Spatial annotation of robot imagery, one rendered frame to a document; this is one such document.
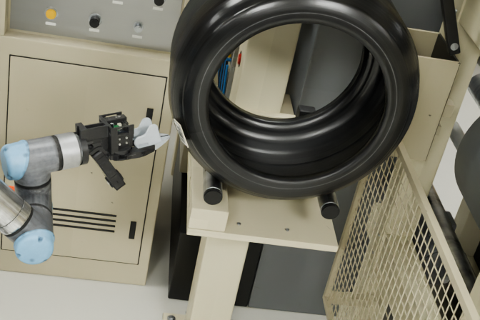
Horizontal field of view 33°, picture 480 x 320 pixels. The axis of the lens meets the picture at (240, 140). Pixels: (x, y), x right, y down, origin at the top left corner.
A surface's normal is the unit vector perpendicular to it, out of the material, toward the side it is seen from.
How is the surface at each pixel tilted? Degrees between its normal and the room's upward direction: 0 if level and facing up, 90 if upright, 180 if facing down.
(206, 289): 90
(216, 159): 98
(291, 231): 0
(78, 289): 0
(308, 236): 0
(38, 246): 90
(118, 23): 90
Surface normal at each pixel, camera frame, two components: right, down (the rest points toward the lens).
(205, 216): 0.05, 0.51
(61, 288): 0.18, -0.85
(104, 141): 0.50, 0.42
